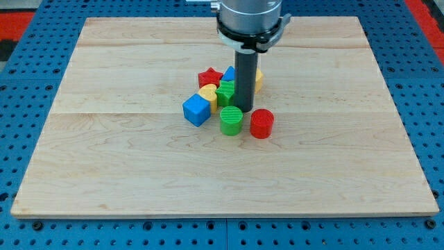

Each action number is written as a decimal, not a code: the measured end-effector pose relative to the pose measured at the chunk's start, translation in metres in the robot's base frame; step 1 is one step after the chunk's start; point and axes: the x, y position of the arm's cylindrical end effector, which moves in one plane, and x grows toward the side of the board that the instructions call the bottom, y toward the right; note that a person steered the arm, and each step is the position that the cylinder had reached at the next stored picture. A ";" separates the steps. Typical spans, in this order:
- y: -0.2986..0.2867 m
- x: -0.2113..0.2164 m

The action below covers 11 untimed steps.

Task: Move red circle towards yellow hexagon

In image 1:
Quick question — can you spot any yellow heart block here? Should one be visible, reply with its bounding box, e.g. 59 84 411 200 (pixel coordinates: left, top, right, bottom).
198 84 218 114

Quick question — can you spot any blue cube block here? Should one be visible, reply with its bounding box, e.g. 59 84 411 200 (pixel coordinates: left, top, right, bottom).
182 94 211 127

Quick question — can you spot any green star block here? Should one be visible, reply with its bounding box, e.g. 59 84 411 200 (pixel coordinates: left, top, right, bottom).
216 81 234 107

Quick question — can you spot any green cylinder block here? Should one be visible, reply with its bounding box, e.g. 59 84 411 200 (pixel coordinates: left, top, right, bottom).
220 106 243 136

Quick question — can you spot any red star block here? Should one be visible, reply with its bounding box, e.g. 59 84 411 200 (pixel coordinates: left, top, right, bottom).
198 67 223 88

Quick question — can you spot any black clamp ring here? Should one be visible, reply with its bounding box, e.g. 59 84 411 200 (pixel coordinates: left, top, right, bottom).
216 12 292 55

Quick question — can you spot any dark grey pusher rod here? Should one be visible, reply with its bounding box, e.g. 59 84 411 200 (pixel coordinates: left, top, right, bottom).
234 52 257 113

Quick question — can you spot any red cylinder block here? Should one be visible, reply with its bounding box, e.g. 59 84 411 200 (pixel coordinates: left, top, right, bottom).
250 109 275 139

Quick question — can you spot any small blue block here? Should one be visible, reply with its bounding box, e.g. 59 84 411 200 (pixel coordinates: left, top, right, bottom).
221 66 235 81

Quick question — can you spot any yellow hexagon block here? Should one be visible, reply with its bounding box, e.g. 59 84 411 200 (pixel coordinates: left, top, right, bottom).
255 68 264 94

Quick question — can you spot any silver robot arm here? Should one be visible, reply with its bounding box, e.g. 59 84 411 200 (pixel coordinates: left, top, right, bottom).
210 0 282 34

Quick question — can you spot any light wooden board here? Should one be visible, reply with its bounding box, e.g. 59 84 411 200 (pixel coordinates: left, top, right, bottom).
11 17 438 219

